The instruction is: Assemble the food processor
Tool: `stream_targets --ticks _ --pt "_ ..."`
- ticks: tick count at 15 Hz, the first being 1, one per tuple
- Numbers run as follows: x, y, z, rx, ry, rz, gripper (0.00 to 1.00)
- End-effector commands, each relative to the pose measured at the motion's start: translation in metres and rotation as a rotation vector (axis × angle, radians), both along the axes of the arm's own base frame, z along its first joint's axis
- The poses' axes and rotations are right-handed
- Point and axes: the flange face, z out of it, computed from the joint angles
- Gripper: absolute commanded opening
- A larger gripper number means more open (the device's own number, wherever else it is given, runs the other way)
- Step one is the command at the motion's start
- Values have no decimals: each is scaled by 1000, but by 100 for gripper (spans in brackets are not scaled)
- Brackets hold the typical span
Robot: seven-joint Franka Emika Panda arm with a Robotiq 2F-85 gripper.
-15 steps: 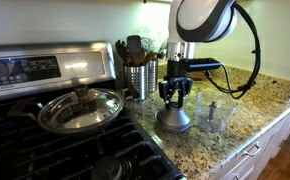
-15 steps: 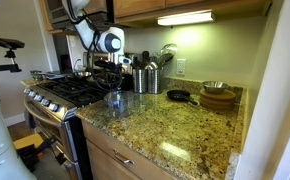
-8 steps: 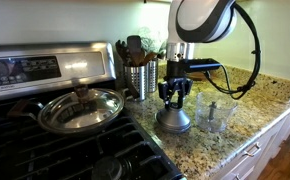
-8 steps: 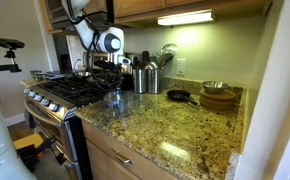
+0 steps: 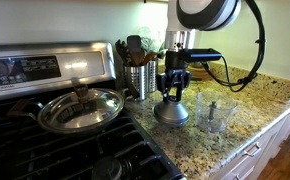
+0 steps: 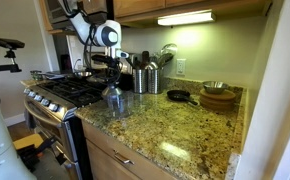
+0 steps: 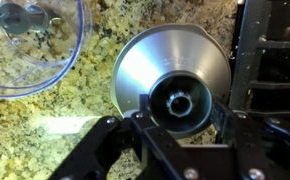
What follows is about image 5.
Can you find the shiny steel whisk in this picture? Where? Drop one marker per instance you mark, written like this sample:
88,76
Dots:
150,38

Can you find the light wooden spoon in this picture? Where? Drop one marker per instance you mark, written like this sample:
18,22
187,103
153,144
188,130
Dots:
149,58

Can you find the steel pan lid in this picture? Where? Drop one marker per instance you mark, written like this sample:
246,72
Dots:
85,111

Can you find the stainless steel gas stove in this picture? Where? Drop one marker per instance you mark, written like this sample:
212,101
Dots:
35,156

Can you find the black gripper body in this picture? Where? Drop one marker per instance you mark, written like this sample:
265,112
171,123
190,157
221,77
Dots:
175,63

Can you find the black plastic spatula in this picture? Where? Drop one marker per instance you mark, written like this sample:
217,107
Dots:
121,51

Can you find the grey food processor blade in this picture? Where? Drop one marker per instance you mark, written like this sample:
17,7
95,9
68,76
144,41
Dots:
212,110

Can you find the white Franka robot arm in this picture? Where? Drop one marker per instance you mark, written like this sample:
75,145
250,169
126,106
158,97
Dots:
198,13

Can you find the dark wooden spatula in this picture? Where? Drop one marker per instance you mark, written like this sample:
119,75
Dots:
134,46

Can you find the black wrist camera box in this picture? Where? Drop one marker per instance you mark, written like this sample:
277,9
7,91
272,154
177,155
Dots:
201,55

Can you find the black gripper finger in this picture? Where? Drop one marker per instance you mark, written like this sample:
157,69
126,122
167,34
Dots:
164,85
184,80

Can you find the clear food processor bowl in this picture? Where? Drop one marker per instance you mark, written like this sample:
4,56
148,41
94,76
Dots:
225,113

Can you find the perforated steel utensil holder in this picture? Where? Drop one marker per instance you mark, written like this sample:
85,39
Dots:
152,75
135,80

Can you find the round wooden plate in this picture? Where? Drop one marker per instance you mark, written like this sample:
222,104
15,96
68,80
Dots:
200,70
201,77

